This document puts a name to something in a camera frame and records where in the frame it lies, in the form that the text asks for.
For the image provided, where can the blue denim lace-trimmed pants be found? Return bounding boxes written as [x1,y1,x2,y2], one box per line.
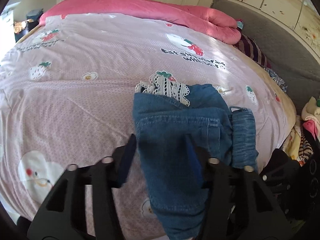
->
[132,72,258,239]

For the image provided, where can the clothes pile beside bed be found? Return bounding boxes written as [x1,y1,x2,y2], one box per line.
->
[281,96,319,166]

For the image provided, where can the grey quilted headboard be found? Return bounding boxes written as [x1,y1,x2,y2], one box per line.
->
[210,0,319,113]

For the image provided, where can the pink strawberry print bedsheet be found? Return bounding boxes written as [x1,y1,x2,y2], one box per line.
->
[1,13,296,239]

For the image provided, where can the striped purple pillow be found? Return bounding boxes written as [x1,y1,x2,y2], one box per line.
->
[234,34,271,68]

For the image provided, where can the pink rolled quilt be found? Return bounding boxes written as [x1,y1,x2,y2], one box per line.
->
[39,0,241,45]

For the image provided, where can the blue storage bin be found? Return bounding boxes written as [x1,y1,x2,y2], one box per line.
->
[26,8,44,26]

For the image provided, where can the floral wall painting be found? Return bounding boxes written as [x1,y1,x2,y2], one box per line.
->
[237,0,320,54]

